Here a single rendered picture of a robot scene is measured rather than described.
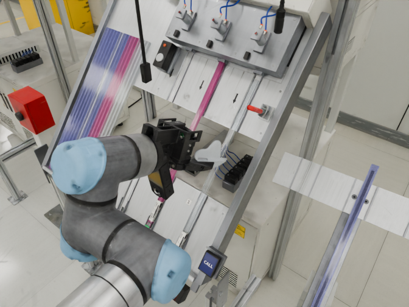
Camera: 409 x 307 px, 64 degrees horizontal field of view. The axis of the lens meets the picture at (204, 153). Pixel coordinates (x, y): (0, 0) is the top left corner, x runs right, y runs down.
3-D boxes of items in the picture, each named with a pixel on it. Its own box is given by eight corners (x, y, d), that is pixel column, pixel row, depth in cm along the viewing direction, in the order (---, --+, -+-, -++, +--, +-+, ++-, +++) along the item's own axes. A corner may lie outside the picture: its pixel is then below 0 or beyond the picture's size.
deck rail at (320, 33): (211, 280, 86) (200, 285, 81) (205, 276, 87) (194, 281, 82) (333, 25, 80) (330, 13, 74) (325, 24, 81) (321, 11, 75)
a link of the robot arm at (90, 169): (42, 186, 47) (49, 131, 45) (103, 173, 57) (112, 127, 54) (76, 211, 44) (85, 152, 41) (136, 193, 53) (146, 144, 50)
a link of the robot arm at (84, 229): (95, 285, 47) (108, 219, 44) (45, 247, 52) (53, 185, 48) (132, 261, 54) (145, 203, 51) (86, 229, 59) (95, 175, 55)
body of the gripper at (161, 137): (206, 131, 64) (166, 136, 54) (194, 170, 66) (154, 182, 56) (176, 117, 67) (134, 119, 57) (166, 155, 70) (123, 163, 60)
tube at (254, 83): (175, 260, 85) (173, 261, 84) (171, 257, 86) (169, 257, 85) (259, 81, 81) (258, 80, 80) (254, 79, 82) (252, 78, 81)
